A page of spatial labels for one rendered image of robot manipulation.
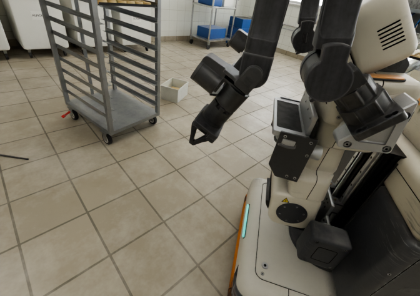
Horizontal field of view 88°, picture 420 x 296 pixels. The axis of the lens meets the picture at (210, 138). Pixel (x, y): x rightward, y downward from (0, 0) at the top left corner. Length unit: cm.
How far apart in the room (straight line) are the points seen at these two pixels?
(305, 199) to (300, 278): 33
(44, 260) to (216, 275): 79
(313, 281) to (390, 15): 86
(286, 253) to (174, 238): 58
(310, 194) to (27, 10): 358
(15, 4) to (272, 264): 361
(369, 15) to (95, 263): 131
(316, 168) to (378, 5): 45
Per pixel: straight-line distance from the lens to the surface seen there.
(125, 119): 189
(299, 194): 80
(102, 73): 155
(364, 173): 86
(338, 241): 85
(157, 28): 175
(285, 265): 102
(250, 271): 96
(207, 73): 47
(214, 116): 50
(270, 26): 44
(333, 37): 45
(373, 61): 62
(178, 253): 125
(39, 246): 141
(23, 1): 371
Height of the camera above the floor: 112
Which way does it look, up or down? 35 degrees down
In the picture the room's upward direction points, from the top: 10 degrees clockwise
